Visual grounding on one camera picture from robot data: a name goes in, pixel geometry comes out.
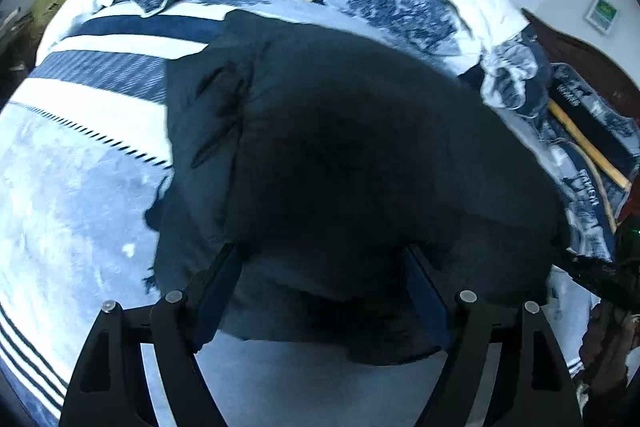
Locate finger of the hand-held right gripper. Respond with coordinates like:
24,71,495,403
551,251,623,303

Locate dark puffer jacket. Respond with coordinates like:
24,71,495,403
147,9,571,365

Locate yellow plastic bag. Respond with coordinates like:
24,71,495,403
30,0,69,28

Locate white bed sheet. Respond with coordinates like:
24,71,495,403
37,0,121,58

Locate cluttered shelf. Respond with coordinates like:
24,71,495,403
0,7,51,80

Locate deer print striped blanket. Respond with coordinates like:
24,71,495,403
0,0,601,427

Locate dark wooden headboard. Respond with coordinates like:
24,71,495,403
520,7,640,128

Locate green wall picture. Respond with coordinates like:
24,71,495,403
586,0,619,32

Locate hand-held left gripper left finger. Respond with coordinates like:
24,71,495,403
59,243,243,427

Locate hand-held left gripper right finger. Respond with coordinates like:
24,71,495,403
404,244,586,427

